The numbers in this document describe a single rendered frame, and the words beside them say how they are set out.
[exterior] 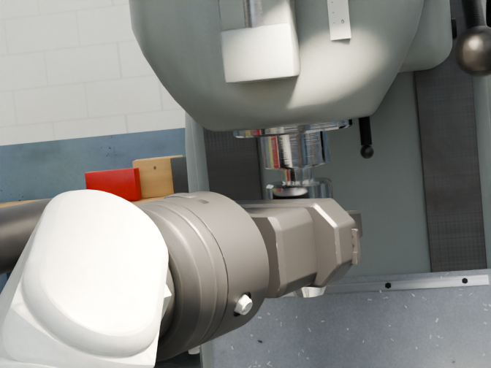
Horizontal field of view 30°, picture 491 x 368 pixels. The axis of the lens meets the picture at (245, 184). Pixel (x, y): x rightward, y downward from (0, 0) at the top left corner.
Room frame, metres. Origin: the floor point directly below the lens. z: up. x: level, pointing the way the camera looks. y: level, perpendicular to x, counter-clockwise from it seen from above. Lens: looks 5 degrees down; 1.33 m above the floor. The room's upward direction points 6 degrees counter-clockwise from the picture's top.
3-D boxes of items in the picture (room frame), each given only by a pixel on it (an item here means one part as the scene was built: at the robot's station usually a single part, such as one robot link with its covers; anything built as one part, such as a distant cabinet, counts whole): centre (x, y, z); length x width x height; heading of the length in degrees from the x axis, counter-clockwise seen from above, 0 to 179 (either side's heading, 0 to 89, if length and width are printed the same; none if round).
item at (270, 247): (0.56, 0.02, 1.23); 0.13 x 0.12 x 0.10; 54
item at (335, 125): (0.64, -0.04, 1.31); 0.09 x 0.09 x 0.01
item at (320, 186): (0.64, -0.04, 1.26); 0.05 x 0.05 x 0.01
